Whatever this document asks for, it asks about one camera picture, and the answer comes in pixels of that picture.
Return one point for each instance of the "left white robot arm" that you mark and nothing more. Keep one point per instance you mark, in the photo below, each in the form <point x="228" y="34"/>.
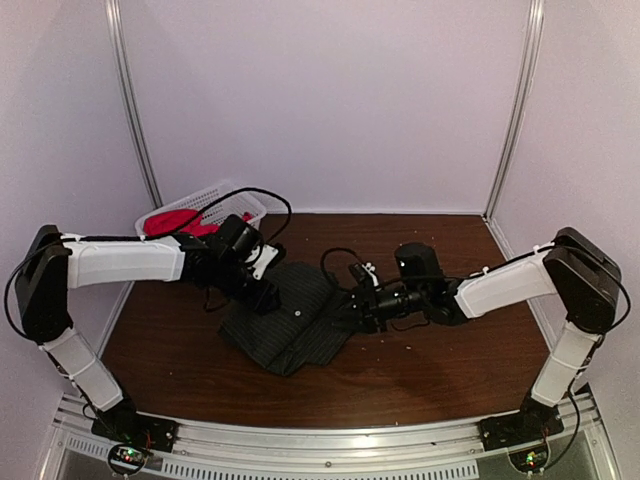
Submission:
<point x="57" y="263"/>

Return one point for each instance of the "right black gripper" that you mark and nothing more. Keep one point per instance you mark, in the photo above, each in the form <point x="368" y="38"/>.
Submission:
<point x="366" y="311"/>

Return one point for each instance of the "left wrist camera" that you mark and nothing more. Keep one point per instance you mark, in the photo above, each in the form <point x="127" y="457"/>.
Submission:
<point x="243" y="247"/>

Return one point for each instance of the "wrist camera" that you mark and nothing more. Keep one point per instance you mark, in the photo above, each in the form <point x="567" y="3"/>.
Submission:
<point x="416" y="262"/>
<point x="243" y="247"/>

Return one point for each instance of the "left aluminium corner post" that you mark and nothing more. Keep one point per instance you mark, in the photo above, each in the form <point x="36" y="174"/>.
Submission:
<point x="131" y="109"/>

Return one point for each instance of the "right aluminium corner post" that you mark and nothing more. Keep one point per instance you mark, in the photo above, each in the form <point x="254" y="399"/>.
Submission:
<point x="529" y="59"/>

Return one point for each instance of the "red garment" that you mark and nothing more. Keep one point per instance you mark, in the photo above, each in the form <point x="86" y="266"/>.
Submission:
<point x="188" y="221"/>

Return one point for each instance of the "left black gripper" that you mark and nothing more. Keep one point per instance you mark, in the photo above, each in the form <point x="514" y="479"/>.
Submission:
<point x="261" y="301"/>

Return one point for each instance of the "aluminium corner post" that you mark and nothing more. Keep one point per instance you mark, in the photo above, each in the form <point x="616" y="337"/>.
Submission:
<point x="131" y="109"/>
<point x="529" y="59"/>

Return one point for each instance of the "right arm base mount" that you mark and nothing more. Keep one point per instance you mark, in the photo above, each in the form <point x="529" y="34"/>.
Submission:
<point x="526" y="435"/>

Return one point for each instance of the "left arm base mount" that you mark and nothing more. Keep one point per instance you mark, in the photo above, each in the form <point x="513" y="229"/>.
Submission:
<point x="136" y="436"/>

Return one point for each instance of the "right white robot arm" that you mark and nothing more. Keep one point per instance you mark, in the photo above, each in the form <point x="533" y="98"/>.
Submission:
<point x="571" y="269"/>

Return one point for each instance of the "black pinstriped shirt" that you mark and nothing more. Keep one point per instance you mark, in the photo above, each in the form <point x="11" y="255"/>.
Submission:
<point x="300" y="332"/>

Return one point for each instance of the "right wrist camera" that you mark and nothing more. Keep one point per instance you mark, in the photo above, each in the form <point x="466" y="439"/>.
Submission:
<point x="416" y="262"/>

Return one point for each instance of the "white plastic laundry basket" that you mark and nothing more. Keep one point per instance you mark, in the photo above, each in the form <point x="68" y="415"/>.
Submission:
<point x="237" y="204"/>

